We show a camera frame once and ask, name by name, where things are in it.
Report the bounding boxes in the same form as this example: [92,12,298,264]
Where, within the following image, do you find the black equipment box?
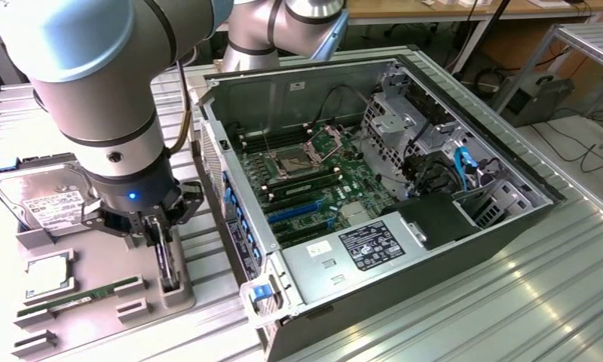
[496,72,577,128]

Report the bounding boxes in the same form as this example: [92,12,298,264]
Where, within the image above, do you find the blue SATA wire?
[452,146,480,194]

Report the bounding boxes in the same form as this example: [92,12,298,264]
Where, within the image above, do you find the silver CPU chip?
[23,255,77,299]

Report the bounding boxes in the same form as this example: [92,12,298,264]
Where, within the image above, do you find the green motherboard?
[230,122,406,250]

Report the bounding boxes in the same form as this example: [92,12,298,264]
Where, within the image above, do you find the black floor cable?
[546,108,603,174]

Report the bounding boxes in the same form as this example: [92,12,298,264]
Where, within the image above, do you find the wooden desk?
[345,0,603,73]

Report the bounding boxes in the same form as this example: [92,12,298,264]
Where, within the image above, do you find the thin locking lever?
[262,123,277,156]

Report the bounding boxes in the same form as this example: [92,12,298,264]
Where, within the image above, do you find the grey parts rack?
[9,222,198,359]

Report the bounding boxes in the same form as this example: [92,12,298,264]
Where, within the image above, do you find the blue expansion slot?
[265,199,324,224]

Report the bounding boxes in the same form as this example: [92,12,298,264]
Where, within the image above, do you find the metal disk bay cage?
[360,90,466,192]

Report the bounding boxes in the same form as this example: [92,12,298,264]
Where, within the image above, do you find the green RAM stick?
[16,276,140,317]

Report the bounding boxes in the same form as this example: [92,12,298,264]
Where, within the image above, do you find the silver hard disk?
[0,156,105,237]

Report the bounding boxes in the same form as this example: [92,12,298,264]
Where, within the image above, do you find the black RAM slot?
[242,133,314,153]
[240,127,310,147]

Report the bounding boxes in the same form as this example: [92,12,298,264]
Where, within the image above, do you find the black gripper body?
[87,155,184,219]

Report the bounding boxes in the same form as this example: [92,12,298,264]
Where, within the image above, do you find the black expansion slot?
[273,218,334,238]

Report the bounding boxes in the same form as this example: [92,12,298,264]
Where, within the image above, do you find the aluminium frame table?
[497,23,603,115]

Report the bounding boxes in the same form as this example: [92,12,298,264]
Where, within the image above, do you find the black looped wire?
[314,85,374,127]

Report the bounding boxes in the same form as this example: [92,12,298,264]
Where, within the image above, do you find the silver chipset heatsink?
[340,205,377,224]

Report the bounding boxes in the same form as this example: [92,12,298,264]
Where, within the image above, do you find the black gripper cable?
[166,59,193,156]

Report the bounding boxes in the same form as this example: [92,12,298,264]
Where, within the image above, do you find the metal socket cover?
[305,125,346,156]

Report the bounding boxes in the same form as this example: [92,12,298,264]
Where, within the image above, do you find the coiled black cable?
[474,66,507,94]

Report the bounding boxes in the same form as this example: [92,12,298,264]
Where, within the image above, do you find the grey power supply unit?
[280,210,437,307]

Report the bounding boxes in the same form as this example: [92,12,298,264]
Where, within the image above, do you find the open black PC case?
[189,44,569,362]

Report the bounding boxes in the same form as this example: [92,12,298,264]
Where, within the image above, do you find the CPU socket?
[273,149,314,179]

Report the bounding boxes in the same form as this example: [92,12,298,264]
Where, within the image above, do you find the installed dark RAM stick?
[266,175,344,201]

